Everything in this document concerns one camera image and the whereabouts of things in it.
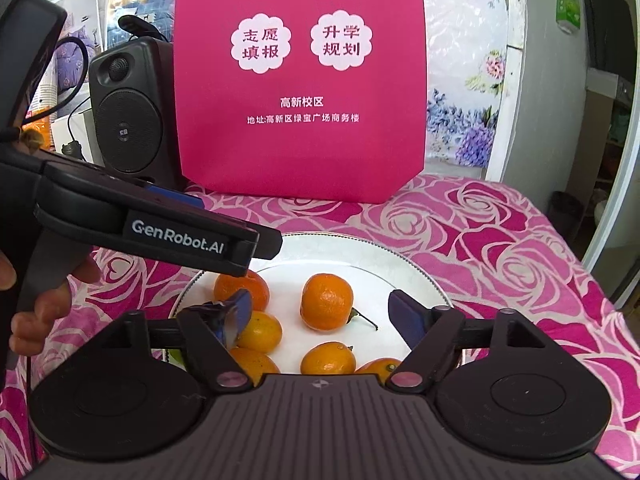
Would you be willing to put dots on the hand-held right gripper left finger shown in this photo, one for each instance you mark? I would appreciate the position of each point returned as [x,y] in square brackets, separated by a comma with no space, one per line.
[235,316]

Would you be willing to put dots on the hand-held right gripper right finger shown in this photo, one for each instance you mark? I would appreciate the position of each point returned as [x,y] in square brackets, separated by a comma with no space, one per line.
[406,316]

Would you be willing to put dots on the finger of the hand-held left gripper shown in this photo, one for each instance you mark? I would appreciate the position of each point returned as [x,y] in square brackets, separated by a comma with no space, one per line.
[269,247]
[175,194]

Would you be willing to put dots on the small orange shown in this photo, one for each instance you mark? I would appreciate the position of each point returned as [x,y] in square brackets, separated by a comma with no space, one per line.
[260,331]

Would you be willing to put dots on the white plate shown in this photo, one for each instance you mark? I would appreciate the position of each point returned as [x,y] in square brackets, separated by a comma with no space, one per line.
[287,285]

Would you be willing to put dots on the person's left hand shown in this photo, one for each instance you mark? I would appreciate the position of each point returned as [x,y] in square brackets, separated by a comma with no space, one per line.
[85,271]

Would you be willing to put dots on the black speaker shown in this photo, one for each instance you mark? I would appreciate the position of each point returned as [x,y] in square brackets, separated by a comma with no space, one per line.
[132,125]

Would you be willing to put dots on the pink printed bag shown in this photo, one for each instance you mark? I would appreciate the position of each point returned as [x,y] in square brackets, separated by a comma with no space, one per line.
[300,150]

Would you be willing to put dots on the pink rose printed tablecloth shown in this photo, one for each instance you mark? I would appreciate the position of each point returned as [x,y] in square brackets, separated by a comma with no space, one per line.
[500,260]

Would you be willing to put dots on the dark trash bin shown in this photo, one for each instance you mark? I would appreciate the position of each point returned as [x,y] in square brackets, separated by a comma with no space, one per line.
[566,215]

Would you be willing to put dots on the green packet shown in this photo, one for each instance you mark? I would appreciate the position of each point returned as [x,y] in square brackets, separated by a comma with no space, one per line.
[569,5]

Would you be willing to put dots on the black screen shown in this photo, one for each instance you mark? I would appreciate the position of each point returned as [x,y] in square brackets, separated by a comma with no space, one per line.
[612,30]

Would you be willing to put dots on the floral plastic wall sheet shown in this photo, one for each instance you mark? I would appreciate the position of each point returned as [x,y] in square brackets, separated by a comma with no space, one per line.
[470,85]

